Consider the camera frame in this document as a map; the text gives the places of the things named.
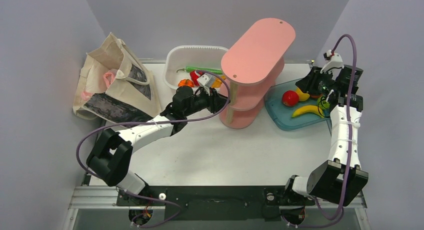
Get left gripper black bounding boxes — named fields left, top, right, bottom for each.
left=183, top=86, right=229, bottom=117

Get pink three-tier shelf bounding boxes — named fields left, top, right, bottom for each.
left=219, top=18, right=296, bottom=129

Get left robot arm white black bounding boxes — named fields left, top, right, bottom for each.
left=86, top=86, right=230, bottom=205

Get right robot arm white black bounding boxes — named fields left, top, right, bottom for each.
left=282, top=65, right=369, bottom=206

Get yellow lemon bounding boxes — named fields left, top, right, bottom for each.
left=295, top=88, right=311, bottom=102

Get green apple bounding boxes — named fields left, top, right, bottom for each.
left=316, top=96, right=330, bottom=110

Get yellow banana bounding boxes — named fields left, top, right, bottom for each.
left=291, top=105, right=325, bottom=118

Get red apple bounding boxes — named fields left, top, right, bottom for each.
left=281, top=90, right=300, bottom=107

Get red bell pepper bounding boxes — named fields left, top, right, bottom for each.
left=189, top=71, right=203, bottom=87

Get small orange pumpkin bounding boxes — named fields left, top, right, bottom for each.
left=177, top=79, right=195, bottom=88

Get white plastic tub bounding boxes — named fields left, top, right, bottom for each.
left=162, top=45, right=228, bottom=91

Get teal plastic tray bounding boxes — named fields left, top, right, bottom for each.
left=264, top=79, right=332, bottom=131

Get beige canvas tote bag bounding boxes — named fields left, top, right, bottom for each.
left=72, top=33, right=162, bottom=123

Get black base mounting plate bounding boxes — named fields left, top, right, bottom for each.
left=116, top=186, right=315, bottom=220

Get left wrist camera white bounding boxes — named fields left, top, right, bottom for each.
left=197, top=73, right=216, bottom=95

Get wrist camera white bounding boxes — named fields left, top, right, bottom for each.
left=197, top=73, right=216, bottom=95
left=320, top=50, right=344, bottom=74

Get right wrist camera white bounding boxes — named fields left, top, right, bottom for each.
left=320, top=50, right=344, bottom=74

